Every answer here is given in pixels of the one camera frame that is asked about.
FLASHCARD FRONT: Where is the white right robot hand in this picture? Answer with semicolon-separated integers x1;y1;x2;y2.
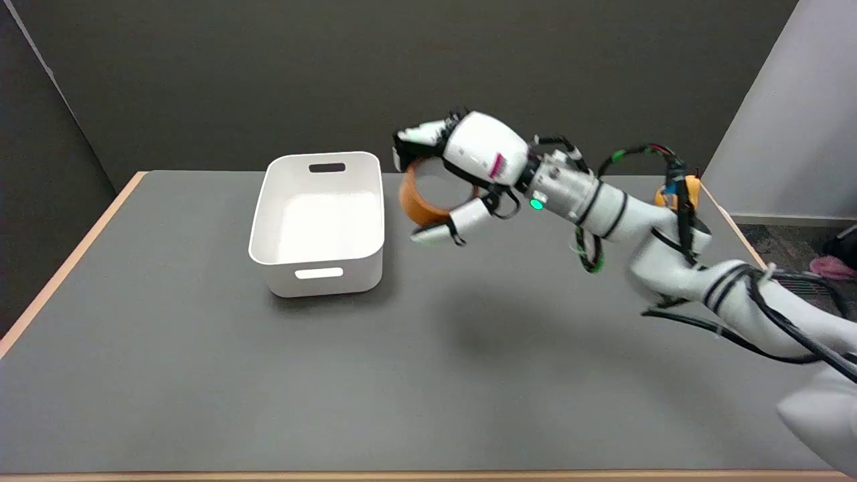
392;109;540;247

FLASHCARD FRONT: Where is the white plastic box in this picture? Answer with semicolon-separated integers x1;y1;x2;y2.
248;152;386;298

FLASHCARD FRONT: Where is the yellow-brown tape roll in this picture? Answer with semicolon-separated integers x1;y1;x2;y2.
399;159;480;226

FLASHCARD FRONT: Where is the pink object on floor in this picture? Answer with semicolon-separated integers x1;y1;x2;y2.
809;256;857;282

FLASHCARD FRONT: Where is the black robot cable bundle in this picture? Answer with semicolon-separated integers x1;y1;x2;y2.
570;143;857;384

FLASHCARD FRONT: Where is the orange round object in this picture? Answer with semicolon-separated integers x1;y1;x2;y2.
654;174;701;210

